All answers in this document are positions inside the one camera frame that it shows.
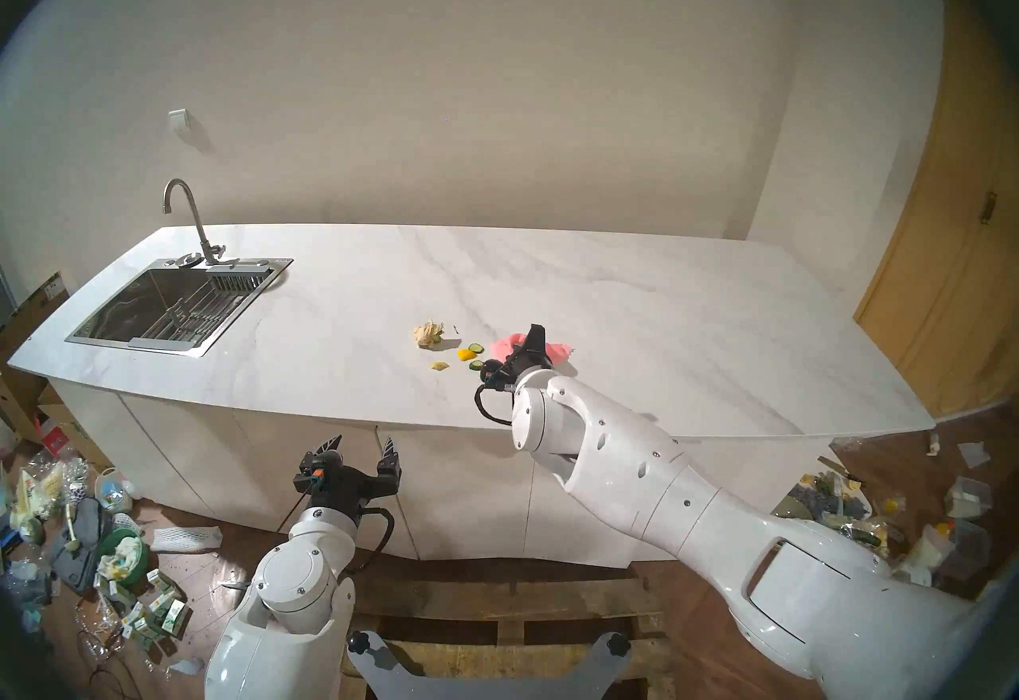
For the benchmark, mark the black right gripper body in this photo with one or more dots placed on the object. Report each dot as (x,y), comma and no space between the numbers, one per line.
(535,352)

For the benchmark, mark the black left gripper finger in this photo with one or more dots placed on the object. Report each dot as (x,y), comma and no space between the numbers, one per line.
(391,455)
(330,445)

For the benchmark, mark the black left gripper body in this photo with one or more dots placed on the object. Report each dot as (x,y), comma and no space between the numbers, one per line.
(344,489)

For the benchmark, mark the pink waffle cleaning cloth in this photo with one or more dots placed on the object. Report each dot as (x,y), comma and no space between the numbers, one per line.
(559,352)

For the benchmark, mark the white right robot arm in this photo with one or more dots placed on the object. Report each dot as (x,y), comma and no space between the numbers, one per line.
(637,460)

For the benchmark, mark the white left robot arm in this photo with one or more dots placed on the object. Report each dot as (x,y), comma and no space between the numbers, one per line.
(296,587)

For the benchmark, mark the white counter cabinet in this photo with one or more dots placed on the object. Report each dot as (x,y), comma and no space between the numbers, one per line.
(446,483)

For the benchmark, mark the crumpled beige paper tissue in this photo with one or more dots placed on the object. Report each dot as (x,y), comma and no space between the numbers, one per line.
(428,334)

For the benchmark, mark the white foam net sleeve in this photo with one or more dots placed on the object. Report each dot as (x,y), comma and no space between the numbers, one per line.
(187,539)

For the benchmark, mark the wooden pallet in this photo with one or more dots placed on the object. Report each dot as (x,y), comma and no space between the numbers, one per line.
(509,603)

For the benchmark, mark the green white small carton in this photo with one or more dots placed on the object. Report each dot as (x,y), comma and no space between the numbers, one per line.
(173,616)
(162,584)
(135,615)

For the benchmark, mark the stainless steel sink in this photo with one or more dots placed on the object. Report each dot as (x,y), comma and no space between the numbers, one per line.
(159,308)

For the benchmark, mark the clear round lidded bowl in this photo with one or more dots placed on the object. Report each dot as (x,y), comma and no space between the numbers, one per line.
(114,490)

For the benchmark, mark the green bowl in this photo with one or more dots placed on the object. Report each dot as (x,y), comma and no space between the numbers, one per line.
(123,555)

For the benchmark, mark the white plastic scrap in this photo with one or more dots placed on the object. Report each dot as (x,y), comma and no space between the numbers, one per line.
(187,666)

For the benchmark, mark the steel gooseneck faucet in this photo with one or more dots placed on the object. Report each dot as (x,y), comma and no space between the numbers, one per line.
(201,225)

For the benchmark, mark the dark grey bag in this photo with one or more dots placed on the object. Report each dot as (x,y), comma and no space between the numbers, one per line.
(80,547)

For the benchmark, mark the yellow white plastic bag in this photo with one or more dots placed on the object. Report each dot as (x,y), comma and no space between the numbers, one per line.
(36,503)

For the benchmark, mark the brown cardboard box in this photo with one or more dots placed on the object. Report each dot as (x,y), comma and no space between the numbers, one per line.
(32,316)

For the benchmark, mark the small white bottle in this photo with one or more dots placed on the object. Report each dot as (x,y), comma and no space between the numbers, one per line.
(935,444)

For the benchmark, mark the wooden door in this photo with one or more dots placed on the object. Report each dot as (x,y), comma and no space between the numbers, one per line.
(947,269)

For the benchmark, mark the white paper sheet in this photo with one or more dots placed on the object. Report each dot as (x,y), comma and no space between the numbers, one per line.
(974,455)

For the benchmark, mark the clear plastic container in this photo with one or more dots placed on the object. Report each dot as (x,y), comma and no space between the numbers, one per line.
(970,498)

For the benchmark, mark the clear container orange lid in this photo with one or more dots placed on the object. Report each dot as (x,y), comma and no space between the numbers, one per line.
(959,551)

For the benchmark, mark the brass door hinge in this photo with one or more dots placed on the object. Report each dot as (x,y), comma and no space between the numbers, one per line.
(988,207)

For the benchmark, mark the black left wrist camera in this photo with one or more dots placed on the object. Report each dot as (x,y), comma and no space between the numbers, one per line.
(308,473)

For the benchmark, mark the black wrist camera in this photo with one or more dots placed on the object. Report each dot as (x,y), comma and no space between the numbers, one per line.
(308,473)
(495,374)

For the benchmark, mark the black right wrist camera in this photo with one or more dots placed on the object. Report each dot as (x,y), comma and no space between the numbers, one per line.
(495,374)

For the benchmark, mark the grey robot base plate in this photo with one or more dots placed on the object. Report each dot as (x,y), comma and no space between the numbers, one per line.
(478,690)

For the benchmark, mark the white wall socket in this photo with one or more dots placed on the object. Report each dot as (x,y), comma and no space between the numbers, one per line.
(179,120)

